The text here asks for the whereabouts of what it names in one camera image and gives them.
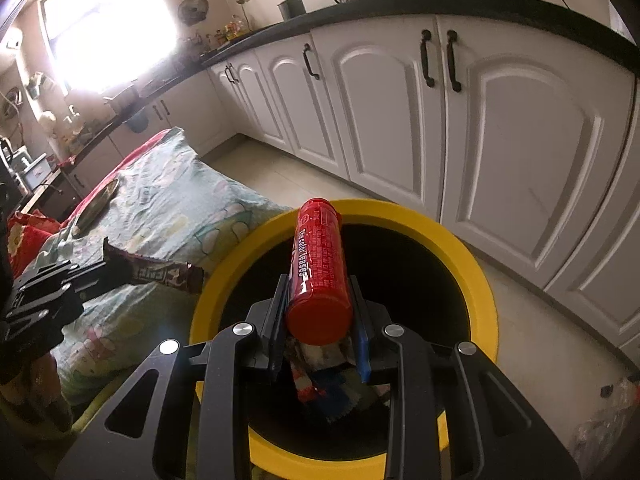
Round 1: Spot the steel cooking pot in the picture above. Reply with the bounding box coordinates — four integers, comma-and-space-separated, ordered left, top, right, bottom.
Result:
102, 85, 141, 111

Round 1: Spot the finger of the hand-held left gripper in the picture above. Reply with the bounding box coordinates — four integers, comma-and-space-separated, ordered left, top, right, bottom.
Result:
2, 285, 86, 333
15, 259, 113, 291

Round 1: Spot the small wall fan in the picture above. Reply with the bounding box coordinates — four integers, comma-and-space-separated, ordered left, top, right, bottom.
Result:
178, 0, 209, 27

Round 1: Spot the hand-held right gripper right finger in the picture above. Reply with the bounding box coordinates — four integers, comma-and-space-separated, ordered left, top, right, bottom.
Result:
347, 275, 583, 480

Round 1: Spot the black metal cup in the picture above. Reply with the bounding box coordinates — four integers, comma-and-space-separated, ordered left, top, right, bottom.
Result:
277, 0, 307, 22

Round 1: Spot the group of condiment bottles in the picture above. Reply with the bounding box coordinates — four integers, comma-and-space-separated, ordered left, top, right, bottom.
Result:
215, 17, 251, 43

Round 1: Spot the brown snack wrapper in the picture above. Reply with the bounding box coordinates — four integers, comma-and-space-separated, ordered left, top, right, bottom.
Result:
102, 237, 206, 293

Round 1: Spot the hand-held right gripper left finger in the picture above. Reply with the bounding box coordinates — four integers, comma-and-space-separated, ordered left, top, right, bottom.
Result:
55, 272, 291, 480

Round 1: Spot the red floral quilt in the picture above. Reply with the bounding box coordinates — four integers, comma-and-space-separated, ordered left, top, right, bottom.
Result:
7, 210, 66, 281

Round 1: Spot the cartoon printed blanket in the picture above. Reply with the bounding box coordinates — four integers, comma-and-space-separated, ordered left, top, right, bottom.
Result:
37, 127, 296, 406

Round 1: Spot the round metal pan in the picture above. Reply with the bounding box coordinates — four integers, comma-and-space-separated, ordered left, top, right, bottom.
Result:
71, 177, 120, 238

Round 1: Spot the pink fleece blanket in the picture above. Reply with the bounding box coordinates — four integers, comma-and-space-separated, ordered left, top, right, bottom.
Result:
112, 127, 173, 171

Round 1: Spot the pale blue storage box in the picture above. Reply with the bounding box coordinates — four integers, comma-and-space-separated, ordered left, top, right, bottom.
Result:
22, 155, 53, 186

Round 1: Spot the bright window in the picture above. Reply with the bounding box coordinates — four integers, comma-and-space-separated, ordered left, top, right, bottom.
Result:
40, 0, 176, 93

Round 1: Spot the red cylindrical can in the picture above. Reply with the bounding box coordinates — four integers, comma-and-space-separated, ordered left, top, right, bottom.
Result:
284, 198, 357, 347

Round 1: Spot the yellow trash bin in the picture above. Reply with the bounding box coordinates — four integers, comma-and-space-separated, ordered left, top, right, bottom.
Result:
189, 199, 499, 478

